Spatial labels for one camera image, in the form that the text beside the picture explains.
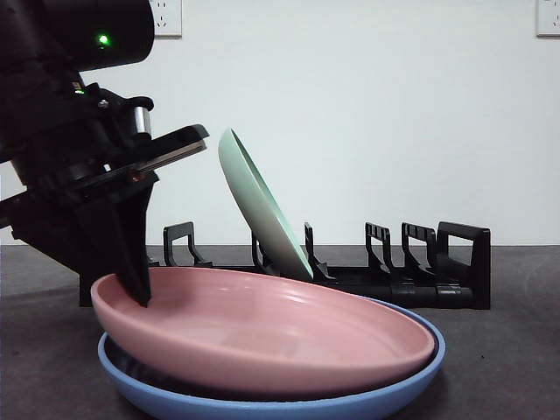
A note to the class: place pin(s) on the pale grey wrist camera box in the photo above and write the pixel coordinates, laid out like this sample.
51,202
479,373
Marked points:
179,146

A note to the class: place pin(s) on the white wall socket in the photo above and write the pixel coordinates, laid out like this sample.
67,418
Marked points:
170,22
549,22

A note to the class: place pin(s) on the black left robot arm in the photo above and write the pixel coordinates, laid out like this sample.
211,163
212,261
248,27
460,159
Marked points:
44,131

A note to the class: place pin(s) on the blue plate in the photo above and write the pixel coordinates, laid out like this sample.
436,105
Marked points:
175,402

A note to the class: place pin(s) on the pink plate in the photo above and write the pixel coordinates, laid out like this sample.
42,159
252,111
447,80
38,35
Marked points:
262,341

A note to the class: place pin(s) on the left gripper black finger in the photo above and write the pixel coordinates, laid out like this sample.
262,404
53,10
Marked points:
129,245
74,245

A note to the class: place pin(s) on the black plastic dish rack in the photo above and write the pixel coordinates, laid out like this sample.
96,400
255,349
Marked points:
437,297

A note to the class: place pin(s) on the pale green plate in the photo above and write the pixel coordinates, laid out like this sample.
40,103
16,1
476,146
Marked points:
256,205

